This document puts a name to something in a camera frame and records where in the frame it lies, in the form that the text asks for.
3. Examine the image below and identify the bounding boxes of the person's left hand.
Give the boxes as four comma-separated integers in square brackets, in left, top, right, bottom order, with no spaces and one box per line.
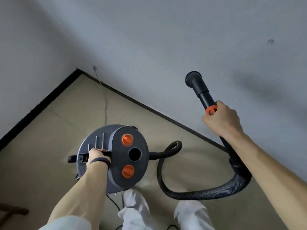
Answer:
[87,148,112,166]

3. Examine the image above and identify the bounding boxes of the black smartwatch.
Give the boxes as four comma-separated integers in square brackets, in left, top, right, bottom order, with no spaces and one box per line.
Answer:
[89,157,112,170]

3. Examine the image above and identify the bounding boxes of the grey vacuum cleaner orange knobs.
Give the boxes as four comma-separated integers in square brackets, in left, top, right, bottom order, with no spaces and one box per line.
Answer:
[67,124,150,196]

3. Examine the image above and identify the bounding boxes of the person's left forearm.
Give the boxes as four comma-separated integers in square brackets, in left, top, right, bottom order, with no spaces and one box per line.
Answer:
[47,161,110,228]

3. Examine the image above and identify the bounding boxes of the light grey trousers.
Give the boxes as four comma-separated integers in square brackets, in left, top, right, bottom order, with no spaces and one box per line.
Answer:
[38,188,216,230]

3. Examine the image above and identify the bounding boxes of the grey cable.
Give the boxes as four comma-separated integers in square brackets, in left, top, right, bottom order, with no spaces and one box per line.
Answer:
[92,65,109,126]

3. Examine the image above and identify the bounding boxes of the black power cord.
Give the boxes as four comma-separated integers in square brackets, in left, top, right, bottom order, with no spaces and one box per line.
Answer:
[105,194,181,230]

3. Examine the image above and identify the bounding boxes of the person's right hand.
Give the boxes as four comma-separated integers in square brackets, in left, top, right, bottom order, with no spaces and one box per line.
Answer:
[201,100,244,139]

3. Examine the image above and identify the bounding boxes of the black baseboard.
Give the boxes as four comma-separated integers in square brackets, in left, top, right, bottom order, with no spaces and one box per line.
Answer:
[0,68,226,152]

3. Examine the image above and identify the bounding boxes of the person's right forearm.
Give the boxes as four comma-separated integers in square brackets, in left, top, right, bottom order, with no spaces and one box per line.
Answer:
[224,131,307,230]

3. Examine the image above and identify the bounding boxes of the black vacuum hose with nozzle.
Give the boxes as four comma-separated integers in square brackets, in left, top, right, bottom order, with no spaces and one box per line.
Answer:
[148,71,253,201]

